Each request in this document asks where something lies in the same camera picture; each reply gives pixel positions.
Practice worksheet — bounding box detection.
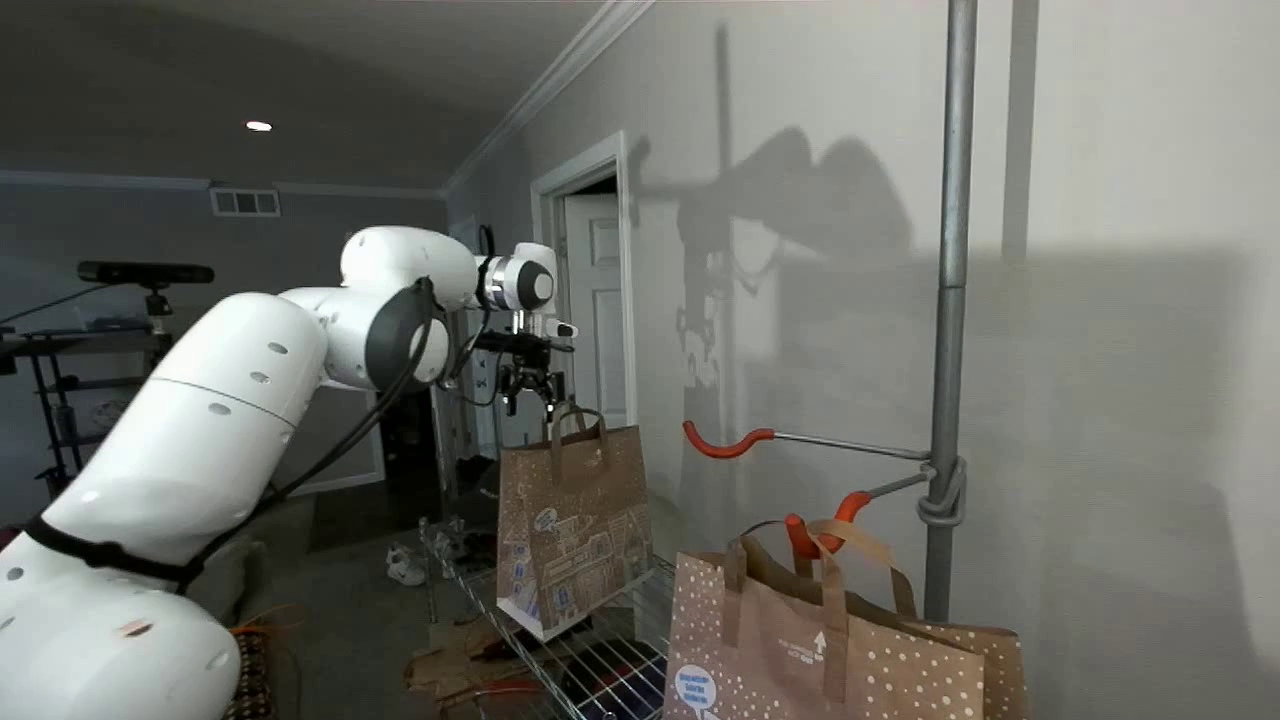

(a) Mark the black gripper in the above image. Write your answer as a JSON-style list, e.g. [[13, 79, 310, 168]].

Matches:
[[476, 328, 573, 421]]

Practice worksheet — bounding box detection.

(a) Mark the brown dotted paper bag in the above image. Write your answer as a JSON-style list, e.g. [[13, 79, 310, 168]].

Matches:
[[661, 511, 1032, 720], [490, 401, 657, 646]]

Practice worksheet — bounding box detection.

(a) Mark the grey metal stand pole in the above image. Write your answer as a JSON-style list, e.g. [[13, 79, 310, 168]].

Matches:
[[917, 0, 982, 628]]

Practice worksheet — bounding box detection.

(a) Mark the white shoe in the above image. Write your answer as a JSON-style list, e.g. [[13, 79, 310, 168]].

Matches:
[[384, 544, 430, 592]]

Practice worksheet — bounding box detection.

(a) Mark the brown cardboard piece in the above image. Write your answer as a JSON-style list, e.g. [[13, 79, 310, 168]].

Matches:
[[403, 615, 551, 713]]

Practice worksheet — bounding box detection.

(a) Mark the white air vent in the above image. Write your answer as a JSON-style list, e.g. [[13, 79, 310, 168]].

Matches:
[[206, 182, 283, 219]]

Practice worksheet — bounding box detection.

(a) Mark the brown wicker basket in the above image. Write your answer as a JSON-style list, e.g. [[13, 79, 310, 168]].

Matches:
[[221, 615, 293, 720]]

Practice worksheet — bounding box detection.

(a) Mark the black metal storage rack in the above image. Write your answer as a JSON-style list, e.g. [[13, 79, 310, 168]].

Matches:
[[0, 322, 181, 505]]

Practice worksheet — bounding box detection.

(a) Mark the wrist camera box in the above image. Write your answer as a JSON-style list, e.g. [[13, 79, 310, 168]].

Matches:
[[522, 313, 581, 346]]

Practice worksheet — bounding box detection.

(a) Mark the white door with frame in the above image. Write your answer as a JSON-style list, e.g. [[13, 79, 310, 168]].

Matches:
[[529, 126, 645, 430]]

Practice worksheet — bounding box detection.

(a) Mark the long orange-tipped wire hook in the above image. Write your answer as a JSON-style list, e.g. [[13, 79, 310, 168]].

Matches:
[[677, 416, 940, 469]]

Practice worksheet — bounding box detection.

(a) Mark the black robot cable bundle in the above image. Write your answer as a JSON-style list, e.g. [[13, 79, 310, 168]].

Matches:
[[185, 275, 450, 592]]

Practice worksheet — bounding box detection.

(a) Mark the chrome wire shelf rack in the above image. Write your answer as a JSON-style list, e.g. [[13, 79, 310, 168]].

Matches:
[[416, 517, 678, 720]]

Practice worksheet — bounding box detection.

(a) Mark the short orange-tipped wire hook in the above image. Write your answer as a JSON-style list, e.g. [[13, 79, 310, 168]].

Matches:
[[774, 454, 966, 570]]

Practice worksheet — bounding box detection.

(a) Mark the black camera tripod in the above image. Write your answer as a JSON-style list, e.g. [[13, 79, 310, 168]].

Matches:
[[134, 285, 189, 339]]

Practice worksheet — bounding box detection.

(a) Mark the black stereo camera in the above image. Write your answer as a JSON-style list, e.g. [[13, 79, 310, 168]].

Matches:
[[70, 257, 221, 293]]

